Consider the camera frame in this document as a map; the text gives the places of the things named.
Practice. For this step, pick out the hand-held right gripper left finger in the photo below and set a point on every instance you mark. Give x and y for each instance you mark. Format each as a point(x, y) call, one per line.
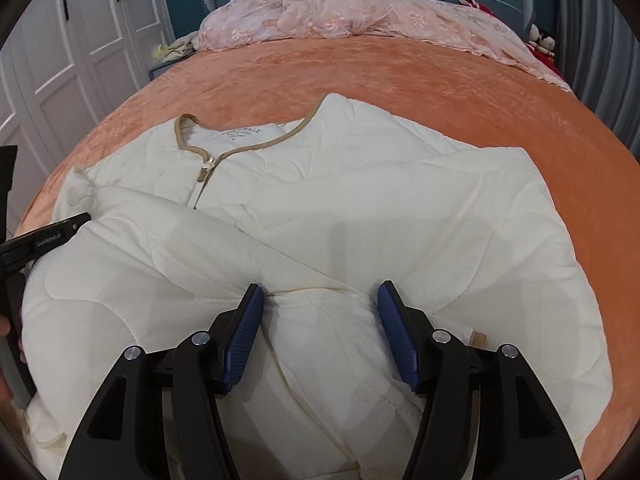
point(245, 340)

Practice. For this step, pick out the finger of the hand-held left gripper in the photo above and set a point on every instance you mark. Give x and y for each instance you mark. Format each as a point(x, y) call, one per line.
point(45, 240)

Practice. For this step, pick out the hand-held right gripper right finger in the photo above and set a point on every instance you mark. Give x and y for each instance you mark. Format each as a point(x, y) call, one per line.
point(397, 335)

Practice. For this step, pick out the white quilted duvet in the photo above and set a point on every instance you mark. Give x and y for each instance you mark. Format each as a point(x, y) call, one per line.
point(320, 220)

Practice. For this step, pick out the person's left hand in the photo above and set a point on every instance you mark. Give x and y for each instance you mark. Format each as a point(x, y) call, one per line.
point(4, 327)

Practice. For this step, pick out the white wardrobe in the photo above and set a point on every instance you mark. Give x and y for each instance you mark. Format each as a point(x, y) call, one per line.
point(75, 60)

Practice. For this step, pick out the blue nightstand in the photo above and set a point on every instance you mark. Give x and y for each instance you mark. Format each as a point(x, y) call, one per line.
point(159, 71)

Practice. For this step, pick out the yellow and white cloth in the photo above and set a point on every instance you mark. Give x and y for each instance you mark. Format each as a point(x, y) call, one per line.
point(172, 49)

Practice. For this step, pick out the orange bed blanket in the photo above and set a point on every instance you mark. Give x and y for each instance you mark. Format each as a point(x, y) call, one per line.
point(400, 75)

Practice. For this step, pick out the pink floral quilt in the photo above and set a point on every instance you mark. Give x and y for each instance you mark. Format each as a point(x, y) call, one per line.
point(350, 17)

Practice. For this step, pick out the plush toy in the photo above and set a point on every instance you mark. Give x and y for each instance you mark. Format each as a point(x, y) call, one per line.
point(542, 40)

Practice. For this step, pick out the red cloth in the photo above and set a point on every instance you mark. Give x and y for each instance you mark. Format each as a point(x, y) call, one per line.
point(477, 6)

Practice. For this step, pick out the grey curtain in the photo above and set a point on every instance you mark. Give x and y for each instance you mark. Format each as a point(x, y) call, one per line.
point(600, 60)

